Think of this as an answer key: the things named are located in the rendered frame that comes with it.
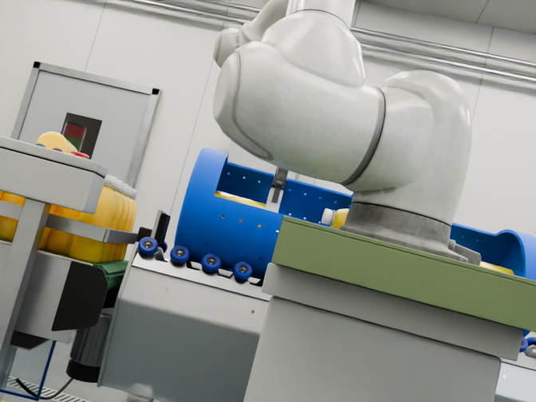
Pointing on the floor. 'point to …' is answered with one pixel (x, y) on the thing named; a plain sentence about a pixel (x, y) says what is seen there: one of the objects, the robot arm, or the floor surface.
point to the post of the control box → (20, 267)
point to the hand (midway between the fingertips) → (273, 203)
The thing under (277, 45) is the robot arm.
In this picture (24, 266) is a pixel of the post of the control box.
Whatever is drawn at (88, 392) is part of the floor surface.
